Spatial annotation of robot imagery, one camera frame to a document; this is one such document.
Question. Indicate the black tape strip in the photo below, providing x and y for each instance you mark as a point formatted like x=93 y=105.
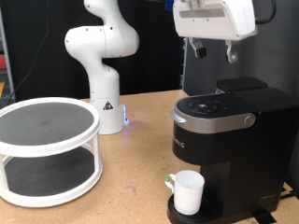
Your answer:
x=264 y=217

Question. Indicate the white two-tier turntable shelf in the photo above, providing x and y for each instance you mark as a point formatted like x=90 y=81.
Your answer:
x=37 y=130

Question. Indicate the grey metal frame post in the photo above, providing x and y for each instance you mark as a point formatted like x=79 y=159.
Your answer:
x=7 y=59

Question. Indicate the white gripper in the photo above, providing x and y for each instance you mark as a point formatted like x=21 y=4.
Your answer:
x=215 y=21

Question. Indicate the clear water reservoir black lid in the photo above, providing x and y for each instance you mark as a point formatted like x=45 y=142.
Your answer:
x=241 y=83

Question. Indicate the wrist camera blue mount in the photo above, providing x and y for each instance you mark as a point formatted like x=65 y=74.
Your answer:
x=169 y=4

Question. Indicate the black Keurig coffee machine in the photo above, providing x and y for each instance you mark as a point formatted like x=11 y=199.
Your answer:
x=249 y=149

